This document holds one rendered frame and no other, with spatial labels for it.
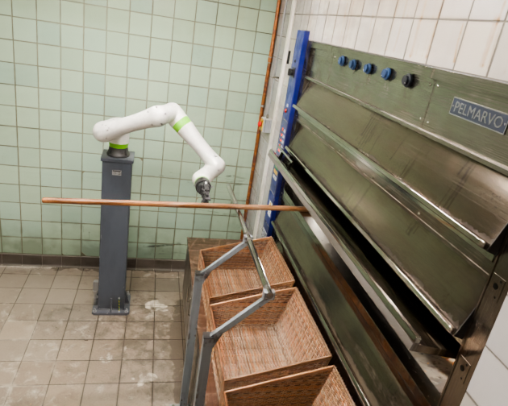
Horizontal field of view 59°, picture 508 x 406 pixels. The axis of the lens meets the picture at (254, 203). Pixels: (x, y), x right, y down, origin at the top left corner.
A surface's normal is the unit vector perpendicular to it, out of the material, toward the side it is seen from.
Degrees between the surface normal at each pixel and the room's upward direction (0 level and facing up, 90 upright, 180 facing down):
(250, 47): 90
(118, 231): 90
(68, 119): 90
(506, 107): 90
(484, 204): 70
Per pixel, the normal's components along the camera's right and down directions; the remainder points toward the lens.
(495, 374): -0.97, -0.07
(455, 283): -0.86, -0.38
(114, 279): 0.20, 0.39
